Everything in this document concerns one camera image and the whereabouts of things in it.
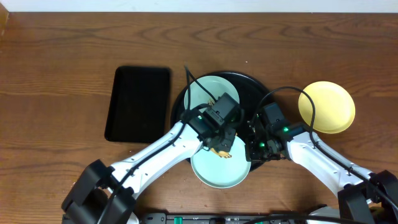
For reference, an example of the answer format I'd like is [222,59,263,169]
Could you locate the light blue plate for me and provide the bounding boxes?
[190,76,239,110]
[190,136,251,189]

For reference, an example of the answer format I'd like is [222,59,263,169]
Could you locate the yellow plate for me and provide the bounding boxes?
[298,81,356,134]

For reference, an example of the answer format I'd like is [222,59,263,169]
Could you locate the green yellow sponge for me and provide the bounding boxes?
[210,148,232,159]

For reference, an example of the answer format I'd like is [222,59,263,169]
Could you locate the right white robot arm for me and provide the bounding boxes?
[247,119,397,223]

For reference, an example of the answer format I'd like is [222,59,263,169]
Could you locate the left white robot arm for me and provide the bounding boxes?
[61,106,243,223]

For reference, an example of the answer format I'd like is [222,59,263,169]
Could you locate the round black tray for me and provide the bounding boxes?
[170,71,269,172]

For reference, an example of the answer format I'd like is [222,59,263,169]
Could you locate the rectangular black tray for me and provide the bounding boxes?
[104,65,171,143]

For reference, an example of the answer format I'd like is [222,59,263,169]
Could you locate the left black cable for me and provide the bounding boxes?
[96,64,218,224]

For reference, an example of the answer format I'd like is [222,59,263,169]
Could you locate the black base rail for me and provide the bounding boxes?
[136,212,343,224]

